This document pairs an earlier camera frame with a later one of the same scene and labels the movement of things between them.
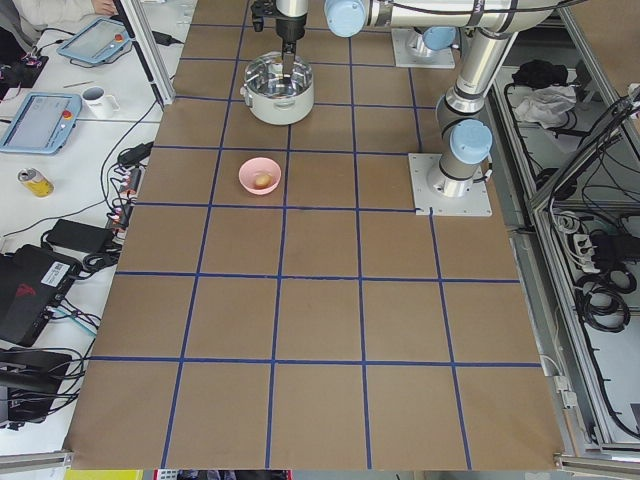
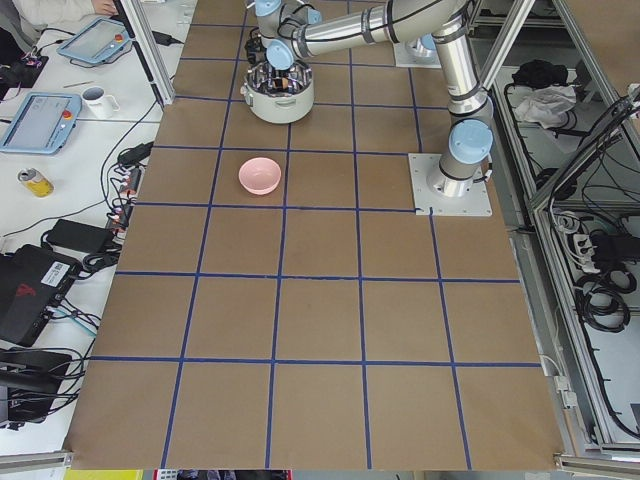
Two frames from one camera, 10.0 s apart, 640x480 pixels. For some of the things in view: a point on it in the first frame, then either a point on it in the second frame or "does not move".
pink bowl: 251,169 does not move
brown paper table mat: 281,302 does not move
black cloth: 538,73 does not move
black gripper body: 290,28 → 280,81
